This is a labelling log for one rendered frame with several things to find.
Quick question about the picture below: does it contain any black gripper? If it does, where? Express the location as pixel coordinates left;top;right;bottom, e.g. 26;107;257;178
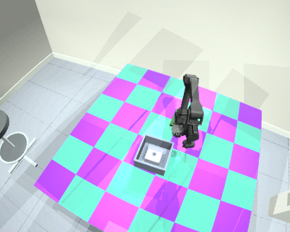
176;117;195;149

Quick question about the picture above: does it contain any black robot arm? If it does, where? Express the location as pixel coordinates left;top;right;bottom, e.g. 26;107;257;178
172;74;204;141

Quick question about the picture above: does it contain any white square plate with hole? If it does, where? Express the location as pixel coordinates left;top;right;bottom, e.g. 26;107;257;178
144;146;164;166

